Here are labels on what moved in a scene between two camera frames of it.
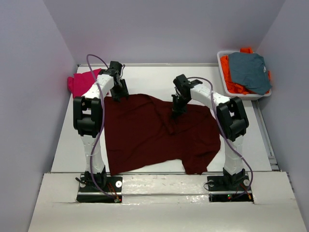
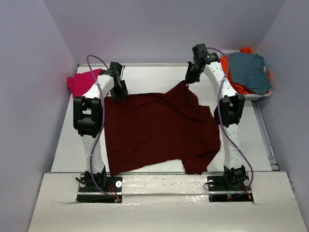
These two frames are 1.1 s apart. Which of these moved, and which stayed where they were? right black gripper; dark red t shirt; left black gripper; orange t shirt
Moved: right black gripper
Stayed: dark red t shirt; orange t shirt; left black gripper
